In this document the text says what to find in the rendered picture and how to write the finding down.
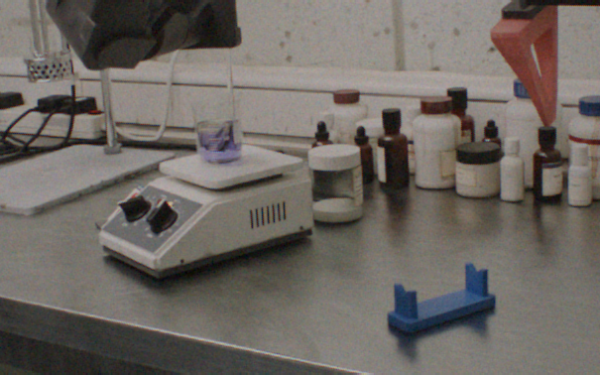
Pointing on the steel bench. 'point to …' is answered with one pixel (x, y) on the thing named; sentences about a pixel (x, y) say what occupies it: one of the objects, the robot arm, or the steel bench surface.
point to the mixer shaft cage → (50, 65)
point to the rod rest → (473, 295)
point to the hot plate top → (264, 160)
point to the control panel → (137, 233)
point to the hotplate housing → (224, 223)
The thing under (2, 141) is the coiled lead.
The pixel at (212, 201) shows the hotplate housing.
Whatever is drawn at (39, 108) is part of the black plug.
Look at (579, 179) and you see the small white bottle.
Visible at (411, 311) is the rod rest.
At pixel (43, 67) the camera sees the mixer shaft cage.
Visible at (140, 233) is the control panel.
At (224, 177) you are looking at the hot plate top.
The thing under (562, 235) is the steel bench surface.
